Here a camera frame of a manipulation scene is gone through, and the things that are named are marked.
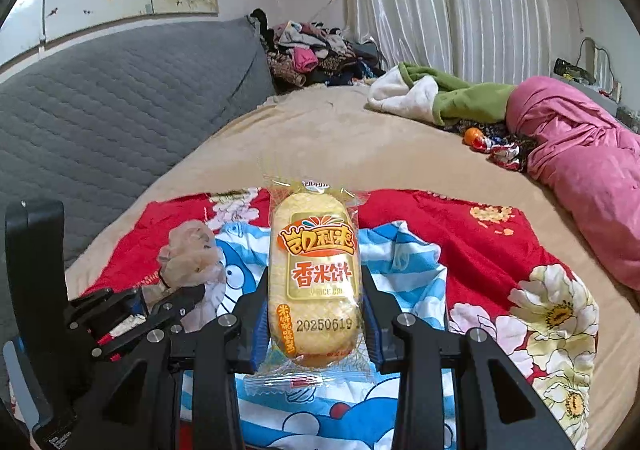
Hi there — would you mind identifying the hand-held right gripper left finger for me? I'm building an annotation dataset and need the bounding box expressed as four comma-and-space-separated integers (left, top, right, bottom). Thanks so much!
55, 274, 272, 450

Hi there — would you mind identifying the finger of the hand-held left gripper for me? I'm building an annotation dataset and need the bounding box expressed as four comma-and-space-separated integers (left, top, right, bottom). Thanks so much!
90, 284, 207, 362
67, 287, 148, 331

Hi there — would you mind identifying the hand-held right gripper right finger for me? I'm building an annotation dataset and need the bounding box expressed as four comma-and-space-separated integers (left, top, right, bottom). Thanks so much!
360, 265, 576, 450

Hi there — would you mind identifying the beige hair scrunchie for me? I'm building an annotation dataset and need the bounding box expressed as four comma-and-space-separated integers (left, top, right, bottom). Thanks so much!
157, 220, 226, 331

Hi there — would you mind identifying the yellow rice cracker packet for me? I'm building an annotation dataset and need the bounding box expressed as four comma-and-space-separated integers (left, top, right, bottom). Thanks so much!
245, 175, 376, 388

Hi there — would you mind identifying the blue striped cartoon cloth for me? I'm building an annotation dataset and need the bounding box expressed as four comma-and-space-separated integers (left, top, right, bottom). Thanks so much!
180, 223, 458, 450

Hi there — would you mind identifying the red floral blanket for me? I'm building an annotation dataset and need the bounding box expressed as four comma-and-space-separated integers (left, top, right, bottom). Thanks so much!
82, 187, 601, 450

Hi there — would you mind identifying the grey quilted headboard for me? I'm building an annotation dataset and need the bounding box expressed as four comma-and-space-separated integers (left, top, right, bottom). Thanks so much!
0, 15, 278, 346

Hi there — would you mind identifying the shiny red blue wrapper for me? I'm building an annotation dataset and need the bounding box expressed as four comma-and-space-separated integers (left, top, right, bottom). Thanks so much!
480, 135, 538, 173

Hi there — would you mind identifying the green and white garment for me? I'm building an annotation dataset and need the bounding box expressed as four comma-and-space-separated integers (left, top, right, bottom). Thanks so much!
367, 62, 518, 127

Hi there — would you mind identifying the pink quilt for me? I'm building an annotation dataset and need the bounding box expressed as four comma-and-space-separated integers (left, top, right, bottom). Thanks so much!
505, 76, 640, 291

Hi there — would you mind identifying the pile of clothes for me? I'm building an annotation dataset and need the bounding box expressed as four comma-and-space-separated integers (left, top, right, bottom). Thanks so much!
250, 8, 388, 94

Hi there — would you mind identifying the white striped curtain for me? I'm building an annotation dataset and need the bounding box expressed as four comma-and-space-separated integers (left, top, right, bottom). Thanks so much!
340, 0, 556, 86

